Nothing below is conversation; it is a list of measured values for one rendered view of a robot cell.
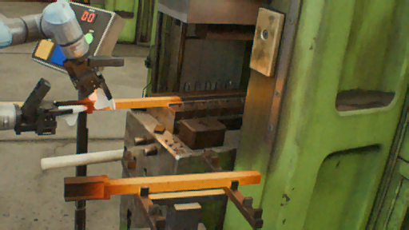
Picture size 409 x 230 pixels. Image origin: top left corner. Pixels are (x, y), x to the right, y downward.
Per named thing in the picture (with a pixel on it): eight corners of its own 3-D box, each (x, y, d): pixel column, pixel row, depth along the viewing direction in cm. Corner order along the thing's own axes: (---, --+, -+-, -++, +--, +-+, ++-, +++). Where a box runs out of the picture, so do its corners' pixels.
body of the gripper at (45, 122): (51, 124, 140) (11, 127, 134) (52, 97, 137) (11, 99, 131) (57, 134, 134) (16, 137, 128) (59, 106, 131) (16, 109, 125)
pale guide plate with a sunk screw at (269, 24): (268, 77, 127) (279, 14, 121) (248, 67, 134) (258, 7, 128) (274, 77, 128) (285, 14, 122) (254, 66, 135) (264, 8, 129)
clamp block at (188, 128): (191, 150, 141) (193, 130, 139) (177, 139, 148) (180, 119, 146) (224, 146, 148) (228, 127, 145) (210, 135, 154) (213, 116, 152)
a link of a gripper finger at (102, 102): (100, 119, 142) (85, 93, 138) (117, 109, 144) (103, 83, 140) (103, 122, 140) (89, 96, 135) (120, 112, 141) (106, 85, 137)
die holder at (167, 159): (162, 277, 152) (176, 156, 136) (118, 216, 182) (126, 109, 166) (291, 240, 182) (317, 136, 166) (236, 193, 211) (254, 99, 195)
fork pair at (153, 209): (155, 228, 90) (156, 220, 89) (147, 212, 94) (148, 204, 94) (261, 217, 98) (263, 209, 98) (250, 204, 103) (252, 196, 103)
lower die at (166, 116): (172, 134, 151) (175, 109, 148) (145, 111, 166) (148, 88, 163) (275, 122, 173) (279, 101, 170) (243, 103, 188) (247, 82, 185)
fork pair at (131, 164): (127, 168, 110) (128, 161, 110) (122, 158, 115) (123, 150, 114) (218, 164, 119) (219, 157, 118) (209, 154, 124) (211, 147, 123)
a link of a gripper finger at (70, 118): (85, 122, 141) (55, 124, 137) (86, 104, 139) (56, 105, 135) (88, 126, 139) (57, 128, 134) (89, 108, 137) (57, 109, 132)
